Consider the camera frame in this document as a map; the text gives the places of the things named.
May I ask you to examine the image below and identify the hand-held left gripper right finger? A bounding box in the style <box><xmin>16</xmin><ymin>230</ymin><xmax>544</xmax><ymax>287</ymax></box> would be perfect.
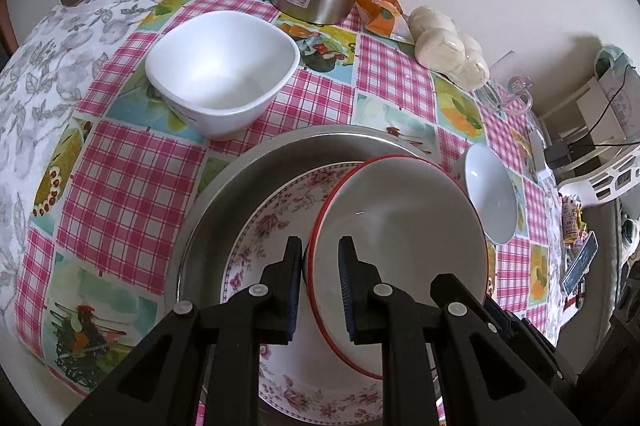
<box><xmin>337</xmin><ymin>235</ymin><xmax>581</xmax><ymax>426</ymax></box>

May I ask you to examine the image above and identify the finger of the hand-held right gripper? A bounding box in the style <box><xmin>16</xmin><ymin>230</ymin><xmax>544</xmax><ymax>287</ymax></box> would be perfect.
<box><xmin>484</xmin><ymin>293</ymin><xmax>557</xmax><ymax>379</ymax></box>

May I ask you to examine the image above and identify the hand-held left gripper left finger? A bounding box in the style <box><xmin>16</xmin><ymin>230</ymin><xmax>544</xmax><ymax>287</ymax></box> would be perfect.
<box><xmin>62</xmin><ymin>235</ymin><xmax>304</xmax><ymax>426</ymax></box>

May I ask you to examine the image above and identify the floral rimmed white plate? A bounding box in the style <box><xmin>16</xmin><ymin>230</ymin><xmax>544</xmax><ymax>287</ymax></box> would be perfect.
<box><xmin>220</xmin><ymin>161</ymin><xmax>441</xmax><ymax>422</ymax></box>

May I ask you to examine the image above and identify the white bowl strawberry print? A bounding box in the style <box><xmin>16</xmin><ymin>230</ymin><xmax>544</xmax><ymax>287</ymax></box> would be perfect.
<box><xmin>305</xmin><ymin>155</ymin><xmax>490</xmax><ymax>379</ymax></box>

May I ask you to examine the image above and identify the large pale blue bowl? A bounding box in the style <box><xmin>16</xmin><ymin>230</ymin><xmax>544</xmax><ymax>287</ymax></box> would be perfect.
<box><xmin>452</xmin><ymin>143</ymin><xmax>518</xmax><ymax>243</ymax></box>

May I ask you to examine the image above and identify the stainless steel plate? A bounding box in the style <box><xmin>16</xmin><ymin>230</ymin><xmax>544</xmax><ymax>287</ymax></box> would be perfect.
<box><xmin>165</xmin><ymin>125</ymin><xmax>496</xmax><ymax>426</ymax></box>

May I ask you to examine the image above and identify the white square bowl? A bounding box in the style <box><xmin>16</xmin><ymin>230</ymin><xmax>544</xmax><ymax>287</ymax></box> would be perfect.
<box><xmin>145</xmin><ymin>10</ymin><xmax>301</xmax><ymax>141</ymax></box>

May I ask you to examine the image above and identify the blue flat rectangular object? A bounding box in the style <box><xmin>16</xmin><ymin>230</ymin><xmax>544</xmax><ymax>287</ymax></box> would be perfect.
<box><xmin>562</xmin><ymin>231</ymin><xmax>599</xmax><ymax>293</ymax></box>

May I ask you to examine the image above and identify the white power strip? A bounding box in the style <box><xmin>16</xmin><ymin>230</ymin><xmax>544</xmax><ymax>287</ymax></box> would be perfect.
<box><xmin>527</xmin><ymin>129</ymin><xmax>551</xmax><ymax>182</ymax></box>

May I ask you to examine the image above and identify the black charger plug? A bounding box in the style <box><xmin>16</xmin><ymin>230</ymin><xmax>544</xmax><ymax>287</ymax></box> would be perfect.
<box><xmin>544</xmin><ymin>142</ymin><xmax>576</xmax><ymax>167</ymax></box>

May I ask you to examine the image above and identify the white slatted chair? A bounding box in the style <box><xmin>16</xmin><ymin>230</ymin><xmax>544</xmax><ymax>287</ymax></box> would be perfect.
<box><xmin>557</xmin><ymin>141</ymin><xmax>640</xmax><ymax>209</ymax></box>

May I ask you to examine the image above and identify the pink checked tablecloth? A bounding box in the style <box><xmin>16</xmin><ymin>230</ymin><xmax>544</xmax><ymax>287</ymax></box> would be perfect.
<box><xmin>15</xmin><ymin>0</ymin><xmax>566</xmax><ymax>426</ymax></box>

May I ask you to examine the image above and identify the clear glass mug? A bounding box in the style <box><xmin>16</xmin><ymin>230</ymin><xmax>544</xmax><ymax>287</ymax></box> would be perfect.
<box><xmin>472</xmin><ymin>50</ymin><xmax>536</xmax><ymax>117</ymax></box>

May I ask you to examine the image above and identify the bag of steamed buns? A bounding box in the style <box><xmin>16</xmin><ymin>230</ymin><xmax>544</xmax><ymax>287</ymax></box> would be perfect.
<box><xmin>407</xmin><ymin>5</ymin><xmax>490</xmax><ymax>90</ymax></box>

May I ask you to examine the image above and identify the orange snack packet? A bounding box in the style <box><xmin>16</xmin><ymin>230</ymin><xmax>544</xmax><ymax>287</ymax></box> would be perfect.
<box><xmin>356</xmin><ymin>0</ymin><xmax>416</xmax><ymax>42</ymax></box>

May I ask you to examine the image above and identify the grey floral tablecloth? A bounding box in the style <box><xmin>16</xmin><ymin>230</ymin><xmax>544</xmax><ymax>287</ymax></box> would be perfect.
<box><xmin>0</xmin><ymin>0</ymin><xmax>191</xmax><ymax>357</ymax></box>

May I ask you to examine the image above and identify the black cable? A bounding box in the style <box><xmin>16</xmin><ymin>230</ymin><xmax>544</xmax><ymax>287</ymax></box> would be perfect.
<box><xmin>572</xmin><ymin>141</ymin><xmax>640</xmax><ymax>153</ymax></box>
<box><xmin>585</xmin><ymin>56</ymin><xmax>633</xmax><ymax>142</ymax></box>

